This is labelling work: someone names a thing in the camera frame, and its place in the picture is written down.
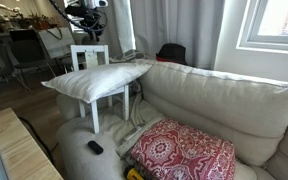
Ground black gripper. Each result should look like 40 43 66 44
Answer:
65 5 106 34

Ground cream white pillow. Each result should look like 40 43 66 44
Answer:
41 61 154 105

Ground white wooden stool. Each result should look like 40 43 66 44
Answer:
69 44 131 135

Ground red patterned pillow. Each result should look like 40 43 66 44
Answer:
129 118 237 180

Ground grey chair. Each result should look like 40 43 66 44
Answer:
60 54 74 73

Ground potted plants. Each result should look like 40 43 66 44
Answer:
18 12 58 31

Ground grey striped throw blanket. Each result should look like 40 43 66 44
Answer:
110 49 148 65

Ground white background machine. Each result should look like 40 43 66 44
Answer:
0 2 23 23

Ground black hat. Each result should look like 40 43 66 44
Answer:
155 43 188 66

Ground grey curtain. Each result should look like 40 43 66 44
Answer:
108 0 226 71

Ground black remote control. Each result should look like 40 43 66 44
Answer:
87 139 105 156

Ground flat beige cushion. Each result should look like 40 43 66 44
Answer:
114 123 152 160

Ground light wooden table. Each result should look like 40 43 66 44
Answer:
0 107 64 180

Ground beige fabric sofa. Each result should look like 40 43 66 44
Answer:
55 59 288 180

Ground white bag with black handle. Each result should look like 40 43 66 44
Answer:
37 27 78 60

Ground black floor cable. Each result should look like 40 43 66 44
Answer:
17 116 55 164

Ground white window frame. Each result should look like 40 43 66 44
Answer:
236 0 288 53

